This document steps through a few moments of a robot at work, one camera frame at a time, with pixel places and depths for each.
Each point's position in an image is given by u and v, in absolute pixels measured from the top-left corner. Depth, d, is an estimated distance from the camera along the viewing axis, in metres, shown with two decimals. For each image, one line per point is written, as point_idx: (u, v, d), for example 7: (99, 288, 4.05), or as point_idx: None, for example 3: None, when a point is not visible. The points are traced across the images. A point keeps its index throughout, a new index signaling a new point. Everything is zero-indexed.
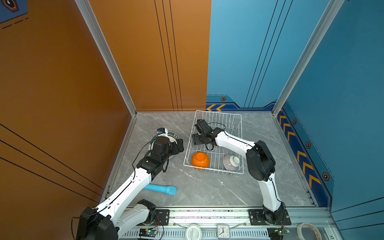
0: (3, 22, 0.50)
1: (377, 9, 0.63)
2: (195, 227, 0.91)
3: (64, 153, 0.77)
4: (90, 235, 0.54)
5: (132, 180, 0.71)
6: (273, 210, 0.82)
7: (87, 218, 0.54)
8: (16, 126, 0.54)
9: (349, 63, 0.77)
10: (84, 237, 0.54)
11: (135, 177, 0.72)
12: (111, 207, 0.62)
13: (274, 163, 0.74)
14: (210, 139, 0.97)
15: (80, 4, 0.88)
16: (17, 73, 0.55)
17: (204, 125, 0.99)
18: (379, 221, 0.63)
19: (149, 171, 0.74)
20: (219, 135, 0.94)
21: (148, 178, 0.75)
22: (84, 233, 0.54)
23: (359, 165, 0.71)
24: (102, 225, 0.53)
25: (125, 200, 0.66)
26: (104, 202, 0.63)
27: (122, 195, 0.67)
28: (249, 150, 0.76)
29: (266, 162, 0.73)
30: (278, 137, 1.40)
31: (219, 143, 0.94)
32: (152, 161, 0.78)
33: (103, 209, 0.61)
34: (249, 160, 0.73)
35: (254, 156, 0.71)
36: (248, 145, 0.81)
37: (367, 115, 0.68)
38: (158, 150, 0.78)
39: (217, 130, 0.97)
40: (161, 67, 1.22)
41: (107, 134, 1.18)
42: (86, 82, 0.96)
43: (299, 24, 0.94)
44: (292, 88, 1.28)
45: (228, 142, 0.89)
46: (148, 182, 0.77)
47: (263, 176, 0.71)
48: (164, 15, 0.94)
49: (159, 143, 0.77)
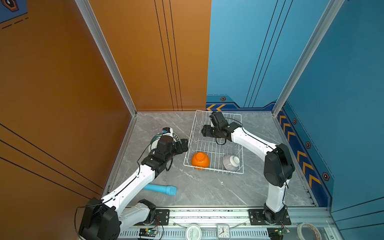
0: (3, 22, 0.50)
1: (378, 9, 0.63)
2: (195, 227, 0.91)
3: (64, 153, 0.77)
4: (93, 226, 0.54)
5: (137, 176, 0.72)
6: (275, 211, 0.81)
7: (92, 208, 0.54)
8: (16, 126, 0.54)
9: (349, 63, 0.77)
10: (88, 227, 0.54)
11: (140, 173, 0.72)
12: (116, 199, 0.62)
13: (293, 169, 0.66)
14: (225, 133, 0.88)
15: (80, 4, 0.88)
16: (17, 73, 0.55)
17: (220, 119, 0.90)
18: (379, 221, 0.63)
19: (153, 168, 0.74)
20: (236, 131, 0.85)
21: (152, 176, 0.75)
22: (88, 223, 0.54)
23: (359, 165, 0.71)
24: (106, 214, 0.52)
25: (129, 194, 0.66)
26: (110, 194, 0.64)
27: (127, 189, 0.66)
28: (268, 152, 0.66)
29: (286, 168, 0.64)
30: (278, 136, 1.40)
31: (234, 139, 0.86)
32: (156, 159, 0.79)
33: (109, 200, 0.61)
34: (267, 163, 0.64)
35: (275, 160, 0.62)
36: (269, 147, 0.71)
37: (367, 115, 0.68)
38: (162, 149, 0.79)
39: (234, 126, 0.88)
40: (162, 67, 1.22)
41: (107, 134, 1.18)
42: (86, 82, 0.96)
43: (299, 24, 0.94)
44: (292, 88, 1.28)
45: (244, 140, 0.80)
46: (151, 180, 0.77)
47: (280, 181, 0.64)
48: (164, 15, 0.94)
49: (163, 142, 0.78)
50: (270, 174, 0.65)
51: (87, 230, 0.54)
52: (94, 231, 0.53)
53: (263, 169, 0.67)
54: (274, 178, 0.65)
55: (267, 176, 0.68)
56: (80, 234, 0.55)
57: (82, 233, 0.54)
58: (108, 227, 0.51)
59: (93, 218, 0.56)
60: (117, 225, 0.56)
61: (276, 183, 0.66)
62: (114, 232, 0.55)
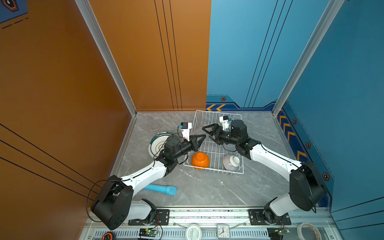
0: (3, 22, 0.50)
1: (378, 10, 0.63)
2: (195, 227, 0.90)
3: (64, 153, 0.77)
4: (106, 204, 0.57)
5: (151, 167, 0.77)
6: (277, 214, 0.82)
7: (111, 183, 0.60)
8: (16, 126, 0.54)
9: (350, 62, 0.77)
10: (102, 202, 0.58)
11: (155, 166, 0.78)
12: (133, 180, 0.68)
13: (324, 191, 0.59)
14: (244, 151, 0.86)
15: (80, 4, 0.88)
16: (17, 72, 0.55)
17: (243, 132, 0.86)
18: (379, 221, 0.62)
19: (166, 165, 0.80)
20: (254, 148, 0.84)
21: (163, 173, 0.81)
22: (103, 198, 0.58)
23: (359, 165, 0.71)
24: (124, 191, 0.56)
25: (144, 181, 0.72)
26: (128, 175, 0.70)
27: (143, 175, 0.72)
28: (294, 171, 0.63)
29: (313, 189, 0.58)
30: (278, 137, 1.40)
31: (254, 156, 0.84)
32: (168, 158, 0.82)
33: (126, 180, 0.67)
34: (294, 184, 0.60)
35: (301, 180, 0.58)
36: (293, 165, 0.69)
37: (368, 115, 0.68)
38: (171, 151, 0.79)
39: (253, 143, 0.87)
40: (161, 67, 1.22)
41: (107, 134, 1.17)
42: (86, 81, 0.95)
43: (299, 24, 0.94)
44: (292, 88, 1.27)
45: (265, 157, 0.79)
46: (160, 177, 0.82)
47: (308, 204, 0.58)
48: (164, 15, 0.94)
49: (169, 146, 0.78)
50: (297, 196, 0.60)
51: (99, 205, 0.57)
52: (107, 207, 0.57)
53: (289, 190, 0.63)
54: (301, 200, 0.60)
55: (294, 198, 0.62)
56: (92, 209, 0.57)
57: (94, 209, 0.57)
58: (122, 203, 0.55)
59: (107, 196, 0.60)
60: (128, 207, 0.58)
61: (303, 206, 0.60)
62: (123, 212, 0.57)
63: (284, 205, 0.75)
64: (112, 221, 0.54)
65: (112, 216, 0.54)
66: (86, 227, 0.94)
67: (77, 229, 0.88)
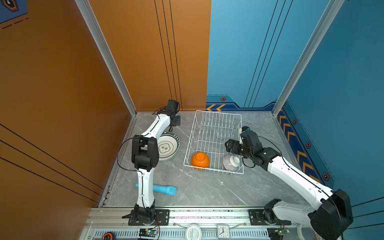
0: (2, 22, 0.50)
1: (377, 9, 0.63)
2: (195, 227, 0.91)
3: (64, 153, 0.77)
4: (142, 154, 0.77)
5: (159, 119, 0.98)
6: (279, 218, 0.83)
7: (138, 140, 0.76)
8: (16, 126, 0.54)
9: (350, 63, 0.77)
10: (138, 154, 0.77)
11: (160, 118, 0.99)
12: (152, 133, 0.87)
13: (351, 221, 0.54)
14: (261, 161, 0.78)
15: (80, 4, 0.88)
16: (17, 72, 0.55)
17: (254, 141, 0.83)
18: (379, 221, 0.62)
19: (168, 114, 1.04)
20: (274, 162, 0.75)
21: (168, 120, 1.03)
22: (138, 151, 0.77)
23: (359, 164, 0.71)
24: (150, 142, 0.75)
25: (159, 131, 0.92)
26: (146, 131, 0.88)
27: (156, 127, 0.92)
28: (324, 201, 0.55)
29: (343, 221, 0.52)
30: (278, 137, 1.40)
31: (272, 170, 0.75)
32: (168, 110, 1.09)
33: (147, 134, 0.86)
34: (321, 214, 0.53)
35: (332, 213, 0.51)
36: (323, 193, 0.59)
37: (368, 115, 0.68)
38: (171, 105, 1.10)
39: (272, 154, 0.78)
40: (161, 67, 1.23)
41: (107, 134, 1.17)
42: (86, 82, 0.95)
43: (299, 24, 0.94)
44: (292, 88, 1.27)
45: (287, 175, 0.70)
46: (168, 123, 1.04)
47: (333, 237, 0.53)
48: (165, 15, 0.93)
49: (172, 100, 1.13)
50: (321, 225, 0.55)
51: (137, 157, 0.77)
52: (143, 156, 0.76)
53: (312, 217, 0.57)
54: (325, 231, 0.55)
55: (315, 225, 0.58)
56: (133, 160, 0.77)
57: (135, 160, 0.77)
58: (153, 148, 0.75)
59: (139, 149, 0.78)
60: (157, 150, 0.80)
61: (325, 236, 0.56)
62: (156, 154, 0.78)
63: (290, 214, 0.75)
64: (152, 162, 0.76)
65: (150, 159, 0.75)
66: (86, 227, 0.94)
67: (77, 229, 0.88)
